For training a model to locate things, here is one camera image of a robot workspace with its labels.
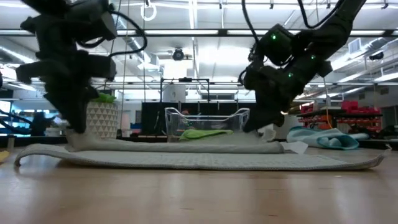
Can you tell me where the white cylindrical tank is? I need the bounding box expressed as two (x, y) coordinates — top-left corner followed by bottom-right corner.
(162, 83), (187, 103)

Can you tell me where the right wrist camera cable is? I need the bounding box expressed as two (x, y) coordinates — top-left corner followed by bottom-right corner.
(241, 0), (346, 44)

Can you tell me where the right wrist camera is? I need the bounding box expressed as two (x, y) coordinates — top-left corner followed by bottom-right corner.
(256, 24), (296, 67)

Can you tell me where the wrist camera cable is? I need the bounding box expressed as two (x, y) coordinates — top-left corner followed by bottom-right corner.
(241, 0), (346, 44)
(76, 9), (149, 58)

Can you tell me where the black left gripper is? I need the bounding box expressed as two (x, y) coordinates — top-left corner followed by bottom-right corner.
(15, 49), (118, 134)

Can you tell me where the black overhead camera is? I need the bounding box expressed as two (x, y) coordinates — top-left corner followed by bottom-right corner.
(172, 47), (187, 62)

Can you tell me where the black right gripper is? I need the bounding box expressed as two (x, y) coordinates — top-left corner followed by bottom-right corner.
(239, 55), (333, 133)

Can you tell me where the black ceiling fixture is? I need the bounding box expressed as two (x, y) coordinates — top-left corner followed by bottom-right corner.
(368, 51), (385, 62)

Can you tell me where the black curved background cable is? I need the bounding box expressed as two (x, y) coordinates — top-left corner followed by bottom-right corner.
(0, 107), (34, 136)

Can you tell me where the shelf with red bins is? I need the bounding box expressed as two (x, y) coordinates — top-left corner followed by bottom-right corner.
(297, 99), (383, 139)

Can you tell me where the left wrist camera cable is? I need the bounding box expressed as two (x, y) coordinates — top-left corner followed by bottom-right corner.
(76, 9), (149, 58)

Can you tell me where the light blue microfiber towel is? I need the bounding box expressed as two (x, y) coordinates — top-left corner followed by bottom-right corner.
(285, 126), (371, 151)

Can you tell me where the black background gantry frame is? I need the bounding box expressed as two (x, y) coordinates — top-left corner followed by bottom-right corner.
(160, 77), (211, 103)

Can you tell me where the green microfiber towel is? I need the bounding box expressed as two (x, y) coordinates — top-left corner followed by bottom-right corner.
(178, 129), (234, 141)

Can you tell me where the person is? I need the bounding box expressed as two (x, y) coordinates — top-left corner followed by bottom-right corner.
(30, 111), (58, 137)

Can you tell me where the black overhead crossbeam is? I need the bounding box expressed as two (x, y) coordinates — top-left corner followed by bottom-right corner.
(0, 29), (398, 37)

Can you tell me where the white hanging ring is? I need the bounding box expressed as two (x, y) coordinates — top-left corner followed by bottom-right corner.
(140, 2), (158, 22)

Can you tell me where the succulent in white patterned pot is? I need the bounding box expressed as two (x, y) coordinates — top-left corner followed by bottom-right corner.
(86, 92), (119, 140)

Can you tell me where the black partition panel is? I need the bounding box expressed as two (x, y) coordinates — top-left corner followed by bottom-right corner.
(141, 101), (257, 136)

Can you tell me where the clear plastic bin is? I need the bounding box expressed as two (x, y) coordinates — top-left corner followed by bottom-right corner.
(164, 106), (251, 142)

